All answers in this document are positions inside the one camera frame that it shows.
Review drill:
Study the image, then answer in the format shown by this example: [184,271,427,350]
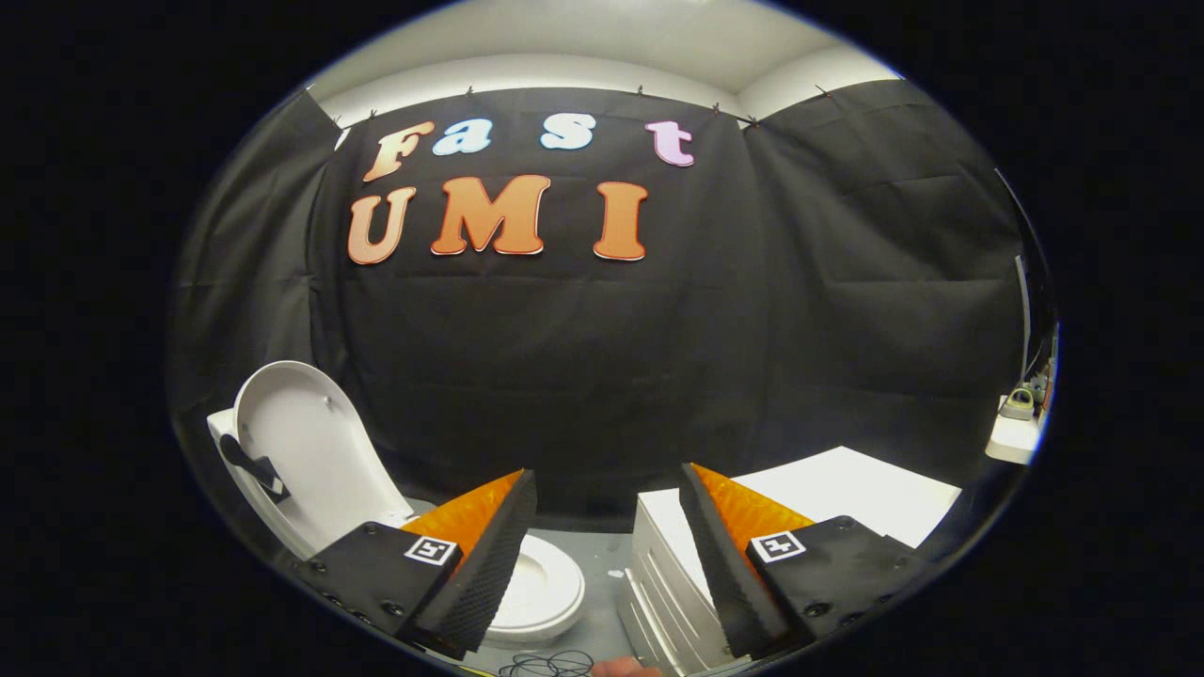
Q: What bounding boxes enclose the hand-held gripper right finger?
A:
[677,462,928,660]

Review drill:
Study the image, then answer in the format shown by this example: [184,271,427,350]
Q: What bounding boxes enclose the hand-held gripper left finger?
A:
[294,468,538,661]

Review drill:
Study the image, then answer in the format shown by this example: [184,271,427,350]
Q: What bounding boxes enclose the white toilet lid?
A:
[232,361,416,561]

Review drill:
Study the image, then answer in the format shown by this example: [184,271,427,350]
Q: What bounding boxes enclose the white toilet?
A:
[206,406,587,646]

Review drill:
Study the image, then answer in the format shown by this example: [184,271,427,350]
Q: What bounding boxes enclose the white cabinet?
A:
[616,445,963,677]

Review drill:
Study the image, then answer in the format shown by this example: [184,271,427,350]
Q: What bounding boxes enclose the black backdrop cloth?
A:
[167,79,1028,558]

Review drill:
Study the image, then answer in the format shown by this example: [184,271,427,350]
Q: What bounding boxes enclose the white shelf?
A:
[984,395,1044,465]

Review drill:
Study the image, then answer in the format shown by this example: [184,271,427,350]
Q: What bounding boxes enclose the black cables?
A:
[497,650,597,677]

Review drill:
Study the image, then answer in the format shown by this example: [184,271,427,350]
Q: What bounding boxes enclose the black lid strap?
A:
[218,433,292,502]

